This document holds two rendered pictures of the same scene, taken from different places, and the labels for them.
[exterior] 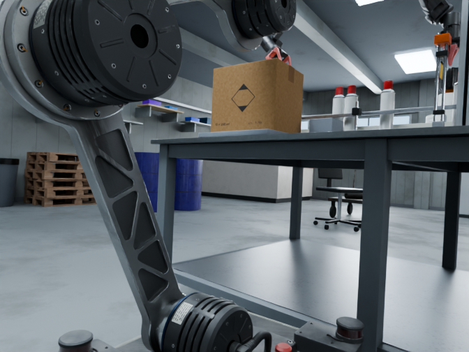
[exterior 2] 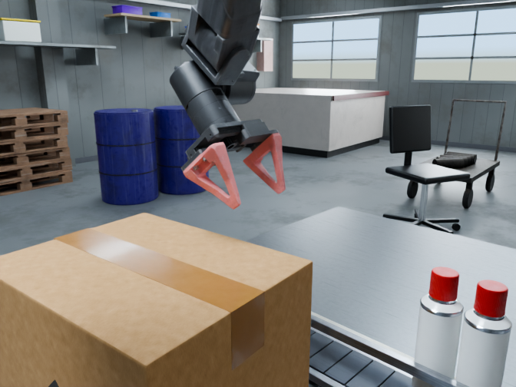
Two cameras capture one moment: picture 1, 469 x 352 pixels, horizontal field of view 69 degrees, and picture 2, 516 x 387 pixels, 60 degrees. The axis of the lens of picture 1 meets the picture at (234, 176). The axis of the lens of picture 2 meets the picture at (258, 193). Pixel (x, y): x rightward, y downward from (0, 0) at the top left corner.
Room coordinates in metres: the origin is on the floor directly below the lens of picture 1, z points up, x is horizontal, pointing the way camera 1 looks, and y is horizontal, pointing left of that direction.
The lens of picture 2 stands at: (0.98, -0.23, 1.33)
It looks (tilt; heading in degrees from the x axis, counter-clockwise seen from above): 15 degrees down; 3
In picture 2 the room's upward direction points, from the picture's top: straight up
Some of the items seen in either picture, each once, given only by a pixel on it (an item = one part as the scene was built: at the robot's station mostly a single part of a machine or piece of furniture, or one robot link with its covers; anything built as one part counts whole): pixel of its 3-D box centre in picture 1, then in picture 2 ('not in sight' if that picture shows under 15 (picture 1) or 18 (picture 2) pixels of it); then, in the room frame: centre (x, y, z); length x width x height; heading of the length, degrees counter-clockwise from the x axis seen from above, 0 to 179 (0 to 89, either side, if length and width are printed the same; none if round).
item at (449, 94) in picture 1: (449, 103); not in sight; (1.48, -0.91, 1.03); 0.09 x 0.09 x 0.30
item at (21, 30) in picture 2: not in sight; (16, 31); (6.51, 2.89, 1.77); 0.45 x 0.38 x 0.25; 144
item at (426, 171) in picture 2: (339, 189); (424, 171); (4.66, -1.43, 0.52); 0.66 x 0.66 x 1.04
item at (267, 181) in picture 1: (256, 180); (299, 117); (9.50, -0.62, 0.48); 2.55 x 2.06 x 0.96; 54
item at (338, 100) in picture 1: (338, 110); (437, 342); (1.51, -0.44, 0.98); 0.05 x 0.05 x 0.20
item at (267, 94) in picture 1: (257, 103); (152, 364); (1.45, -0.08, 0.99); 0.30 x 0.24 x 0.27; 55
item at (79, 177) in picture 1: (68, 178); (8, 149); (6.06, 2.93, 0.43); 1.17 x 0.80 x 0.86; 144
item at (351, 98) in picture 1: (350, 110); (481, 360); (1.48, -0.49, 0.98); 0.05 x 0.05 x 0.20
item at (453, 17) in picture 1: (451, 22); not in sight; (1.40, -0.85, 1.34); 0.07 x 0.06 x 0.07; 145
